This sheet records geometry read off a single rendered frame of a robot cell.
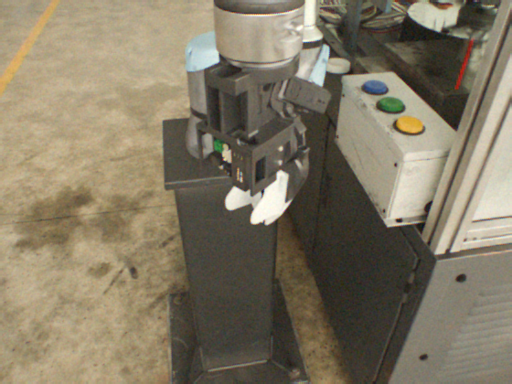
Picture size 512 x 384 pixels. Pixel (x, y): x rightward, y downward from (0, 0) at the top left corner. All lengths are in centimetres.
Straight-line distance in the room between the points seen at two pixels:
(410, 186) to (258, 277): 51
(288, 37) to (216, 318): 93
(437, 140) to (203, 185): 43
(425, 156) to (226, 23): 42
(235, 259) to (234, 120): 66
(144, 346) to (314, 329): 56
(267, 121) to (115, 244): 146
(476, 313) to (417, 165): 39
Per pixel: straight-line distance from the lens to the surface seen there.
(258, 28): 35
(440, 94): 100
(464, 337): 104
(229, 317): 120
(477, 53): 116
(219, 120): 40
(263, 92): 39
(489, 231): 76
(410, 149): 68
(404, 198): 73
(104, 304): 163
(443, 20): 110
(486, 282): 90
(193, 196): 88
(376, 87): 83
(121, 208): 198
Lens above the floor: 125
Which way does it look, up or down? 39 degrees down
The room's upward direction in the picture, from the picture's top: straight up
